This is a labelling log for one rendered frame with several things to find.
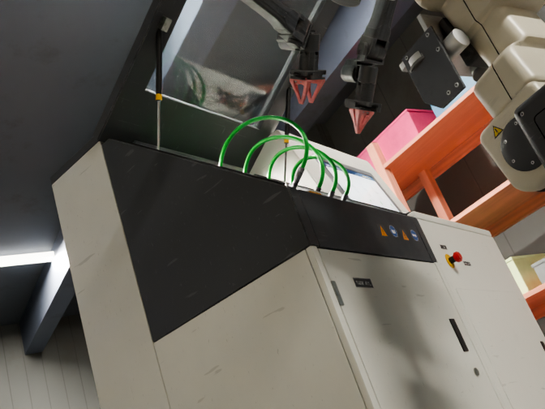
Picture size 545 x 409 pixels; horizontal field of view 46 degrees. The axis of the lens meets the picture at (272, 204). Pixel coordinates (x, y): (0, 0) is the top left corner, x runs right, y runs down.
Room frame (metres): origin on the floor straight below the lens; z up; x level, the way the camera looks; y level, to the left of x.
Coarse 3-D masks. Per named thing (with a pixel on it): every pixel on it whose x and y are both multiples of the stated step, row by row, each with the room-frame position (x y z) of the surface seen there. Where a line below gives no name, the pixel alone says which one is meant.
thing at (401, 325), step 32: (320, 256) 1.43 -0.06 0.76; (352, 256) 1.55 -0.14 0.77; (352, 288) 1.49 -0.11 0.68; (384, 288) 1.63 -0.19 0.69; (416, 288) 1.79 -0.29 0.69; (352, 320) 1.45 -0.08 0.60; (384, 320) 1.57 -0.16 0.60; (416, 320) 1.72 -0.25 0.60; (448, 320) 1.89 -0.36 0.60; (384, 352) 1.52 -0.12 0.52; (416, 352) 1.65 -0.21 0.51; (448, 352) 1.81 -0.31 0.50; (384, 384) 1.47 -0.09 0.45; (416, 384) 1.59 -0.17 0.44; (448, 384) 1.74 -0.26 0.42; (480, 384) 1.90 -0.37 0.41
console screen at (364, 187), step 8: (328, 168) 2.32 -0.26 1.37; (352, 168) 2.53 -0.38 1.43; (328, 176) 2.27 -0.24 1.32; (344, 176) 2.39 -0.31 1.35; (352, 176) 2.46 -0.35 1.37; (360, 176) 2.54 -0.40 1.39; (368, 176) 2.62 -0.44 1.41; (344, 184) 2.33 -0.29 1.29; (352, 184) 2.40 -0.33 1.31; (360, 184) 2.47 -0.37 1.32; (368, 184) 2.55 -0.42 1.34; (376, 184) 2.63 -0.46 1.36; (344, 192) 2.28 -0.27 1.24; (352, 192) 2.34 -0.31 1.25; (360, 192) 2.41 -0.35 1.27; (368, 192) 2.48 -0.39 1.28; (376, 192) 2.56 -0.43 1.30; (384, 192) 2.64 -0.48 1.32; (360, 200) 2.35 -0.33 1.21; (368, 200) 2.42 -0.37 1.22; (376, 200) 2.49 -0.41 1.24; (384, 200) 2.57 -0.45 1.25; (392, 200) 2.64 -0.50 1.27; (392, 208) 2.58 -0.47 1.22
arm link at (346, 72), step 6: (360, 42) 1.62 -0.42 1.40; (366, 42) 1.62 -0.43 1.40; (360, 48) 1.62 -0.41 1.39; (366, 48) 1.61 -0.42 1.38; (360, 54) 1.64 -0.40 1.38; (366, 54) 1.63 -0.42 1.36; (348, 60) 1.71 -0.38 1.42; (354, 60) 1.68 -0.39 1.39; (360, 60) 1.64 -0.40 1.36; (366, 60) 1.64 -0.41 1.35; (372, 60) 1.65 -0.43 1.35; (348, 66) 1.71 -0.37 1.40; (354, 66) 1.69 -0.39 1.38; (342, 72) 1.72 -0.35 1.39; (348, 72) 1.70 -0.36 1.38; (342, 78) 1.74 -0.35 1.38; (348, 78) 1.72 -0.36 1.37; (354, 78) 1.71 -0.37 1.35
